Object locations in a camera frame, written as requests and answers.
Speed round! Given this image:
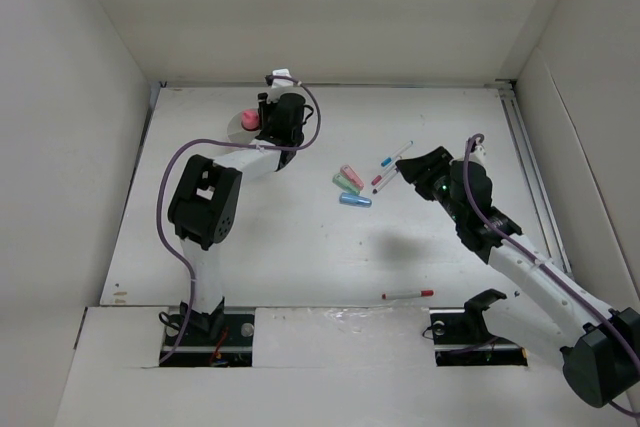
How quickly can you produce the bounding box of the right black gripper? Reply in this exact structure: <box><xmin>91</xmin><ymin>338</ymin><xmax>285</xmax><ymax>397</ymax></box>
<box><xmin>396</xmin><ymin>146</ymin><xmax>466</xmax><ymax>224</ymax></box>

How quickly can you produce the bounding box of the pink glue bottle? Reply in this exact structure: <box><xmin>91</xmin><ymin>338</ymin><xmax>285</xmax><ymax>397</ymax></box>
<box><xmin>241</xmin><ymin>109</ymin><xmax>260</xmax><ymax>132</ymax></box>

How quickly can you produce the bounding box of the blue highlighter marker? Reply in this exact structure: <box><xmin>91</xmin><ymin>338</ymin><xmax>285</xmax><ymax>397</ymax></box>
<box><xmin>339</xmin><ymin>192</ymin><xmax>372</xmax><ymax>208</ymax></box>

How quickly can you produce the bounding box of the red capped white pen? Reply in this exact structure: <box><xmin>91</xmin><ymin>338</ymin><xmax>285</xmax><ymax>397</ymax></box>
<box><xmin>381</xmin><ymin>289</ymin><xmax>434</xmax><ymax>301</ymax></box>

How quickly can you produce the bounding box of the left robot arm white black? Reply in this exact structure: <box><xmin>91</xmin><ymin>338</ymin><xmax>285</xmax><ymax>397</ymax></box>
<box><xmin>167</xmin><ymin>93</ymin><xmax>313</xmax><ymax>344</ymax></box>

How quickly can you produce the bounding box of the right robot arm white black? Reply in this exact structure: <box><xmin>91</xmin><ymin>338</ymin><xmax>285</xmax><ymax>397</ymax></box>
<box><xmin>396</xmin><ymin>142</ymin><xmax>639</xmax><ymax>408</ymax></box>

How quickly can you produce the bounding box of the blue capped white pen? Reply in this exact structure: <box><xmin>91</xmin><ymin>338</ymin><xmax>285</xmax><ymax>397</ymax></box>
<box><xmin>381</xmin><ymin>140</ymin><xmax>414</xmax><ymax>167</ymax></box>

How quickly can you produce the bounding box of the pink capped white pen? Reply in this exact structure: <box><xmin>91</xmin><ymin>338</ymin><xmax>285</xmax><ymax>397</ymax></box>
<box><xmin>371</xmin><ymin>164</ymin><xmax>396</xmax><ymax>186</ymax></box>

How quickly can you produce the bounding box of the purple capped white pen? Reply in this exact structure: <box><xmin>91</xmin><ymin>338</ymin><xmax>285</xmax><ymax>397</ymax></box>
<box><xmin>373</xmin><ymin>176</ymin><xmax>394</xmax><ymax>195</ymax></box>

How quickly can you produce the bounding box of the white round divided container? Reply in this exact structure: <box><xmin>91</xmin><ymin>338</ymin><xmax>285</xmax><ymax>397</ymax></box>
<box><xmin>227</xmin><ymin>110</ymin><xmax>261</xmax><ymax>146</ymax></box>

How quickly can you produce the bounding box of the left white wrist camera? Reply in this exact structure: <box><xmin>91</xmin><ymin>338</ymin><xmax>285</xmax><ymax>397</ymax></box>
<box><xmin>265</xmin><ymin>68</ymin><xmax>297</xmax><ymax>101</ymax></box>

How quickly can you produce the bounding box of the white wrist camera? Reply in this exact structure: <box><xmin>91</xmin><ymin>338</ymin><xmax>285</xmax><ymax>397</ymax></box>
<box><xmin>469</xmin><ymin>143</ymin><xmax>487</xmax><ymax>166</ymax></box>
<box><xmin>265</xmin><ymin>68</ymin><xmax>297</xmax><ymax>101</ymax></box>

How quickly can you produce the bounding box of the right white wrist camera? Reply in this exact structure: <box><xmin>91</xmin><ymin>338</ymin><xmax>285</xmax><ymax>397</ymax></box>
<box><xmin>469</xmin><ymin>143</ymin><xmax>487</xmax><ymax>166</ymax></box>

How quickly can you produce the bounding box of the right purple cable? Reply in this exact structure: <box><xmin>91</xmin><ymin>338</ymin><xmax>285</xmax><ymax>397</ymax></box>
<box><xmin>462</xmin><ymin>134</ymin><xmax>640</xmax><ymax>417</ymax></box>

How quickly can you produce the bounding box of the purple cable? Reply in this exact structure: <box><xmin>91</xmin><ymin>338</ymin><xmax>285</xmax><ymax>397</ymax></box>
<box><xmin>462</xmin><ymin>134</ymin><xmax>640</xmax><ymax>417</ymax></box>
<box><xmin>155</xmin><ymin>75</ymin><xmax>322</xmax><ymax>363</ymax></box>

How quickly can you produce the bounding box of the aluminium rail right side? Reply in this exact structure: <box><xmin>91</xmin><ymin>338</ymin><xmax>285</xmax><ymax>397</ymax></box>
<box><xmin>495</xmin><ymin>79</ymin><xmax>573</xmax><ymax>278</ymax></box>

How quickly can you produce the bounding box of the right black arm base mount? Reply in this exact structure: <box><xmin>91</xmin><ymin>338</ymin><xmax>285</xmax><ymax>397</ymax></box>
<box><xmin>422</xmin><ymin>289</ymin><xmax>528</xmax><ymax>367</ymax></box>

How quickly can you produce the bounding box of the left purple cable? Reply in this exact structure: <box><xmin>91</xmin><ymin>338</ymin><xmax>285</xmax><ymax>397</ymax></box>
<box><xmin>155</xmin><ymin>75</ymin><xmax>322</xmax><ymax>363</ymax></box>

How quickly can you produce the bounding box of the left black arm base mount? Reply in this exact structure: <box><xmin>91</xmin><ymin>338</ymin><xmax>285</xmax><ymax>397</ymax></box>
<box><xmin>158</xmin><ymin>302</ymin><xmax>256</xmax><ymax>368</ymax></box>

